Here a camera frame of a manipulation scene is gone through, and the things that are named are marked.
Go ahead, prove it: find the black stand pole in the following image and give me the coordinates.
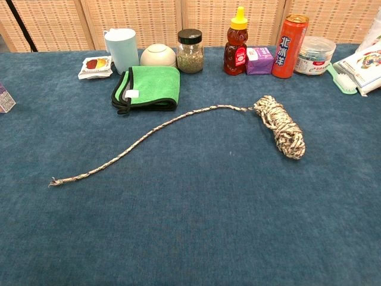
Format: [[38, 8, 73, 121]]
[[6, 0, 39, 52]]

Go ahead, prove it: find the glass jar with black lid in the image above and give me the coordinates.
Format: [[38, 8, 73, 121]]
[[176, 29, 205, 74]]

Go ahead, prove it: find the clear plastic clip tub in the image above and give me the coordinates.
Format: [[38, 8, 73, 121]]
[[293, 36, 337, 75]]

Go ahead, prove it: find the orange drink can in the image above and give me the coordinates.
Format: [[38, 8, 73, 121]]
[[271, 14, 310, 79]]

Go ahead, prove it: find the white printed package bag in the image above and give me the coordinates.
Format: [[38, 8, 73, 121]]
[[332, 41, 381, 97]]

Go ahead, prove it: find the purple small box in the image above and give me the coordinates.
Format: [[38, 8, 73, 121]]
[[245, 46, 274, 76]]

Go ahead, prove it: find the white snack packet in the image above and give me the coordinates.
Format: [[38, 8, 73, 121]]
[[77, 55, 113, 80]]

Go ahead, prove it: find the woven bamboo folding screen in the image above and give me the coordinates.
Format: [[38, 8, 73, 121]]
[[0, 0, 381, 53]]

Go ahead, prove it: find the white ceramic bowl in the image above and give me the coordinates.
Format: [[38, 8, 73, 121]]
[[139, 43, 177, 67]]

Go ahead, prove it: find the green microfiber cloth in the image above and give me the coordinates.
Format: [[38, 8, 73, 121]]
[[111, 66, 182, 116]]

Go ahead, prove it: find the small purple carton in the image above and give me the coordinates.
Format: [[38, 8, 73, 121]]
[[0, 82, 17, 114]]

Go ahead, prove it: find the bear-shaped honey bottle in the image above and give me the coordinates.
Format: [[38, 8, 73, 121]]
[[223, 6, 249, 76]]

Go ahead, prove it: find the light blue mug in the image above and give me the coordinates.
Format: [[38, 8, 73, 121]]
[[103, 27, 140, 76]]

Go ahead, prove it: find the white brown braided rope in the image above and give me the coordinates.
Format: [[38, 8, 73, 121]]
[[48, 95, 307, 188]]

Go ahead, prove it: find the white plastic bag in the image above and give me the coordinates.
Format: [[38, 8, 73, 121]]
[[355, 20, 381, 54]]

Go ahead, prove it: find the green scrub brush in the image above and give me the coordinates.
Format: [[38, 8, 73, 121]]
[[326, 62, 358, 95]]

